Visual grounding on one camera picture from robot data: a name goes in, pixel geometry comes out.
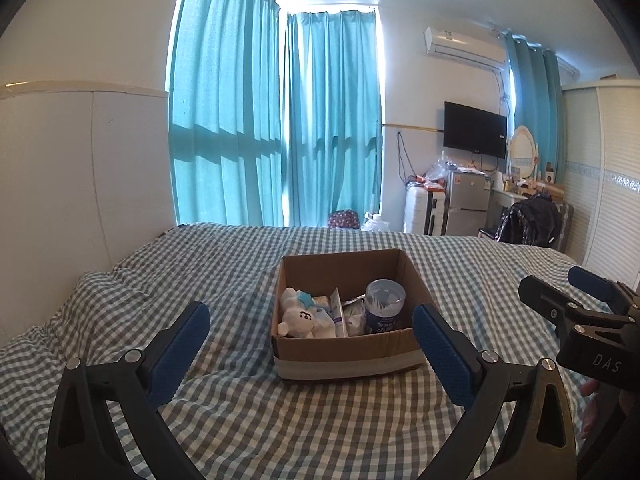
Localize white and black suitcase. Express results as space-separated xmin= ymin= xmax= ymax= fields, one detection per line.
xmin=425 ymin=191 xmax=449 ymax=236

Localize white dressing table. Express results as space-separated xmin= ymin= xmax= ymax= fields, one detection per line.
xmin=489 ymin=187 xmax=523 ymax=208

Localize clear cotton swab jar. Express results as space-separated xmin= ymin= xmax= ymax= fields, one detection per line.
xmin=364 ymin=279 xmax=406 ymax=335

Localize small silver fridge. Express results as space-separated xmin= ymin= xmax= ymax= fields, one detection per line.
xmin=444 ymin=170 xmax=490 ymax=237

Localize white wardrobe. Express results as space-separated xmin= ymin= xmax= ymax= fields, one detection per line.
xmin=560 ymin=78 xmax=640 ymax=282

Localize person's right hand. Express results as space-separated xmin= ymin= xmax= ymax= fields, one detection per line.
xmin=581 ymin=379 xmax=602 ymax=441

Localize white ribbed suitcase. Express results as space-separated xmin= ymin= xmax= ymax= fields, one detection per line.
xmin=404 ymin=186 xmax=431 ymax=234

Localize black wall television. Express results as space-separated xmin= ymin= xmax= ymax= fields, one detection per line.
xmin=443 ymin=101 xmax=508 ymax=159

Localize white cream tube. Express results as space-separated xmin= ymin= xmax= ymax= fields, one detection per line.
xmin=330 ymin=287 xmax=350 ymax=339

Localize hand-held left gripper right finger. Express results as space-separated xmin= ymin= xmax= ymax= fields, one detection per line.
xmin=412 ymin=302 xmax=578 ymax=480

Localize dark wall cable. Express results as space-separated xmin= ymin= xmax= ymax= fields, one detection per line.
xmin=397 ymin=131 xmax=416 ymax=184

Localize red patterned bag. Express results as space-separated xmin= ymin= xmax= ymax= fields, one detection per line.
xmin=327 ymin=210 xmax=360 ymax=229

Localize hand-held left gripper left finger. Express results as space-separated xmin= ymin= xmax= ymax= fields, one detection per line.
xmin=45 ymin=301 xmax=211 ymax=480

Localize clear plastic bag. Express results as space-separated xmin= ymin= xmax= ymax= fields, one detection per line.
xmin=422 ymin=157 xmax=454 ymax=189

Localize white plastic bag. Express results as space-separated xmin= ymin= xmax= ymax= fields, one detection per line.
xmin=361 ymin=211 xmax=391 ymax=232

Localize black jacket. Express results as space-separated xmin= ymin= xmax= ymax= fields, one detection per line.
xmin=495 ymin=195 xmax=564 ymax=249

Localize white headboard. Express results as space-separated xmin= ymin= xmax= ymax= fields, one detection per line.
xmin=0 ymin=80 xmax=179 ymax=347

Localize cardboard box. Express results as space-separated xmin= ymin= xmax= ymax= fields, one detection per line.
xmin=270 ymin=248 xmax=429 ymax=381

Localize wide teal curtain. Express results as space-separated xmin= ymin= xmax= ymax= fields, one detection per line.
xmin=167 ymin=0 xmax=287 ymax=228

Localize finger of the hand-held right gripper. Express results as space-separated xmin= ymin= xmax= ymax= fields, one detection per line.
xmin=567 ymin=266 xmax=640 ymax=312
xmin=518 ymin=275 xmax=601 ymax=332

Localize narrow teal curtain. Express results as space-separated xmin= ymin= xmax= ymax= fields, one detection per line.
xmin=502 ymin=30 xmax=564 ymax=181

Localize oval white mirror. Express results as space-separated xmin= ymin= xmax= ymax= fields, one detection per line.
xmin=507 ymin=125 xmax=539 ymax=181

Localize white air conditioner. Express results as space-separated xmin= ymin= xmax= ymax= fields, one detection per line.
xmin=424 ymin=26 xmax=508 ymax=69

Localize white plush rabbit toy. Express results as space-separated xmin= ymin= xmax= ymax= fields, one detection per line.
xmin=277 ymin=287 xmax=326 ymax=339

